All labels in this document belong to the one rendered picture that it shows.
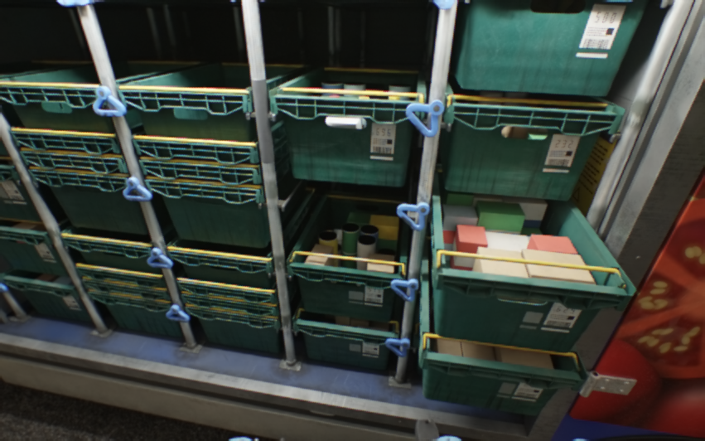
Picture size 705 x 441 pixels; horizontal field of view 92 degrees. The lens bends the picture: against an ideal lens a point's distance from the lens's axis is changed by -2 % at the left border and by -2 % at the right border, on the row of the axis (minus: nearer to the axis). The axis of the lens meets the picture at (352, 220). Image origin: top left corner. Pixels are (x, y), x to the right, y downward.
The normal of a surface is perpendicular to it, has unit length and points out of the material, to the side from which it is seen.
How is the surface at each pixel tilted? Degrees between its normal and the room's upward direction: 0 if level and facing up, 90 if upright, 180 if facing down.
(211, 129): 94
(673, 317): 90
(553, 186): 97
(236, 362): 0
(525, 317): 97
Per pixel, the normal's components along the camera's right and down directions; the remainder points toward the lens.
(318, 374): 0.01, -0.86
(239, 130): -0.17, 0.56
